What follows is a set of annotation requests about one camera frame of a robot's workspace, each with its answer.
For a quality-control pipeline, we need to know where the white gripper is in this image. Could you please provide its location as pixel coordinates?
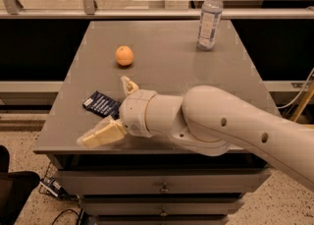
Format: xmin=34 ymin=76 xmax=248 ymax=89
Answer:
xmin=77 ymin=76 xmax=157 ymax=148

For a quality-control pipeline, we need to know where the dark blue rxbar wrapper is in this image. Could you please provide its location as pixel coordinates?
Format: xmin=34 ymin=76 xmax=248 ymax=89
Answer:
xmin=82 ymin=90 xmax=121 ymax=119

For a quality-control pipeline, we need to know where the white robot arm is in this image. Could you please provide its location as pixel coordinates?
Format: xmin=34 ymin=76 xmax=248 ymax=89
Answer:
xmin=77 ymin=77 xmax=314 ymax=191

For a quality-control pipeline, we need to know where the orange fruit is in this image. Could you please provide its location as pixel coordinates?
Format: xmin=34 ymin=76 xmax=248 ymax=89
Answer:
xmin=116 ymin=46 xmax=134 ymax=66

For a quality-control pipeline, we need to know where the grey drawer cabinet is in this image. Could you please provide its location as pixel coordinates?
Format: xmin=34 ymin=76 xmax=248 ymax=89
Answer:
xmin=34 ymin=21 xmax=277 ymax=225

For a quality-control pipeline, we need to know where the power strip on floor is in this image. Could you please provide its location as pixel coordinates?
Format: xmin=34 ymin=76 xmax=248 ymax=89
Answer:
xmin=40 ymin=177 xmax=68 ymax=198

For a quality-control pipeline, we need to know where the black office chair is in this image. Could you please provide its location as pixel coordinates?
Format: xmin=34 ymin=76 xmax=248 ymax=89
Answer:
xmin=0 ymin=145 xmax=40 ymax=225

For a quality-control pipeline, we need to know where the clear plastic water bottle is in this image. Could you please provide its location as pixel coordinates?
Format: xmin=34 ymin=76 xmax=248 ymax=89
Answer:
xmin=197 ymin=0 xmax=224 ymax=51

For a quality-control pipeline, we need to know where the yellow stand frame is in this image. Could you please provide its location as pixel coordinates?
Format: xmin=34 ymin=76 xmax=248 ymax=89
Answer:
xmin=290 ymin=82 xmax=314 ymax=122

